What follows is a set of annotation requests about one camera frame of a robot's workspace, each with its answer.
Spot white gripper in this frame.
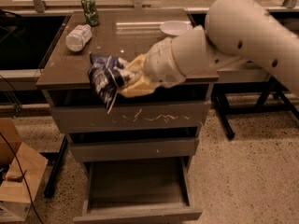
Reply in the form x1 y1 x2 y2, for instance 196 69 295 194
119 37 186 98

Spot blue chip bag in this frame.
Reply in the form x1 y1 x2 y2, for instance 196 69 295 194
88 53 133 114

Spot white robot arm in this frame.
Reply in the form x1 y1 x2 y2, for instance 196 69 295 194
120 0 299 97

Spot scratched top drawer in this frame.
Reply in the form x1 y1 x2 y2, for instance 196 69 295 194
51 101 210 133

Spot grey drawer cabinet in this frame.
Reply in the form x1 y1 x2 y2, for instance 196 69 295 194
37 9 216 224

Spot grey middle drawer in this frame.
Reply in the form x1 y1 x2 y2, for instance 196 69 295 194
70 137 199 162

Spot open bottom drawer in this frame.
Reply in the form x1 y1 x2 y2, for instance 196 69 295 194
74 158 202 224

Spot white bowl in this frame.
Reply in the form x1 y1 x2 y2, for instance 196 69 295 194
160 21 192 36

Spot clear plastic bottle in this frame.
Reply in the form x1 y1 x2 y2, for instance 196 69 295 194
65 24 93 52

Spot green soda can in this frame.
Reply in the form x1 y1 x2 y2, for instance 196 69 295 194
81 0 99 26

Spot black table leg right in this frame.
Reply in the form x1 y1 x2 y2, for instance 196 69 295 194
211 93 235 140

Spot black table leg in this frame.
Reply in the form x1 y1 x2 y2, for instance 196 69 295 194
44 137 68 198
211 93 235 140

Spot grey side table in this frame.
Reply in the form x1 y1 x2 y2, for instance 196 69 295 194
253 77 299 119

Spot black table leg left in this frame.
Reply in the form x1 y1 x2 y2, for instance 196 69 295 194
44 137 68 198

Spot cardboard box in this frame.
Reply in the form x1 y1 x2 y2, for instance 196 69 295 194
0 118 48 222

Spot black cable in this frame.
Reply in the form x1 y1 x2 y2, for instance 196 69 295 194
0 75 45 224

